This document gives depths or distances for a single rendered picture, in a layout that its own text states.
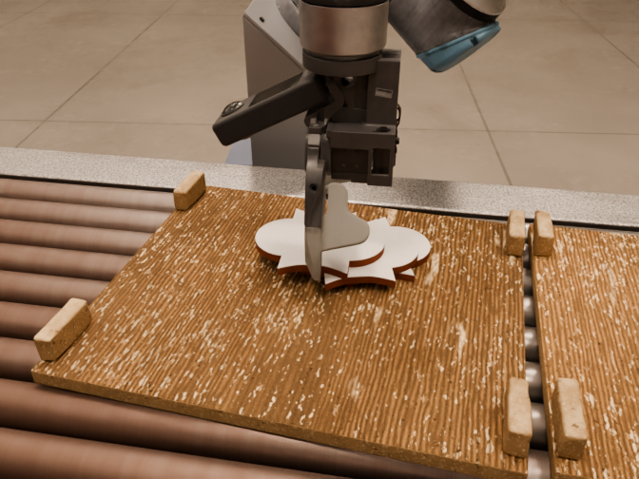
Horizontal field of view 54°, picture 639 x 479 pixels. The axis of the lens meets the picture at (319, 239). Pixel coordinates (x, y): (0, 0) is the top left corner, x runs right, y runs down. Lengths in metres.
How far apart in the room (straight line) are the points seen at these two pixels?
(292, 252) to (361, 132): 0.15
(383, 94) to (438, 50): 0.40
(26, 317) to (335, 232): 0.32
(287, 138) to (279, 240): 0.33
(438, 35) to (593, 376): 0.55
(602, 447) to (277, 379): 0.26
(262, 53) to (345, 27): 0.40
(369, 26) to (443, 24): 0.42
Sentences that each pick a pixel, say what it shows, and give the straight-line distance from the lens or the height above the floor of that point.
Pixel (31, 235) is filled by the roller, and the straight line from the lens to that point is 0.83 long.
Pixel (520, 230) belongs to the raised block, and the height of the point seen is 0.96.
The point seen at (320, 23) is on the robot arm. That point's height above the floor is 1.19.
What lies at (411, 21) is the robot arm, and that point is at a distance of 0.97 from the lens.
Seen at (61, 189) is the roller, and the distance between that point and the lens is 0.91.
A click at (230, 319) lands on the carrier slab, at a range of 0.60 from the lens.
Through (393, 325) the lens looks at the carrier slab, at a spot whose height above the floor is 0.94.
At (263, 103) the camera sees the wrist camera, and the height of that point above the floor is 1.12.
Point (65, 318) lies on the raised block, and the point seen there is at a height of 0.96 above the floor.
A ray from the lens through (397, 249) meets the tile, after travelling 0.66.
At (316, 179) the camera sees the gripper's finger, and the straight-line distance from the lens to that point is 0.56.
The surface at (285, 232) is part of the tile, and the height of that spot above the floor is 0.96.
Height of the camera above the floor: 1.32
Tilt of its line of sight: 33 degrees down
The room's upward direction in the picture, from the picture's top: straight up
